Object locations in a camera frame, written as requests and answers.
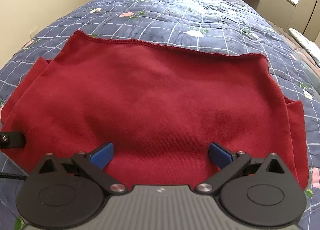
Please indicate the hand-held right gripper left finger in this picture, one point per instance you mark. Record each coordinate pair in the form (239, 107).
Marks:
(102, 157)

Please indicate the floral pillow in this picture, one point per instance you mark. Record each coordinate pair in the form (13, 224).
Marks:
(306, 43)

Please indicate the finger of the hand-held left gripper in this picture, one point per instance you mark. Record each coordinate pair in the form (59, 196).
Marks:
(12, 140)

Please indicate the beige wardrobe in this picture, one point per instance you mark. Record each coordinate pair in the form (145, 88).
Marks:
(311, 7)

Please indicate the grey-brown quilted bedspread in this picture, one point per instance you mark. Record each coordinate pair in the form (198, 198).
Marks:
(303, 62)

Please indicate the blue checked floral quilt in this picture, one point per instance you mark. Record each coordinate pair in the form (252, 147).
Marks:
(175, 7)

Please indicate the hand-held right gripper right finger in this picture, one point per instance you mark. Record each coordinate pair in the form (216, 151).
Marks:
(220, 156)

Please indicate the red long-sleeved shirt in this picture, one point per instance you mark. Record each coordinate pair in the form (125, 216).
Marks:
(160, 95)

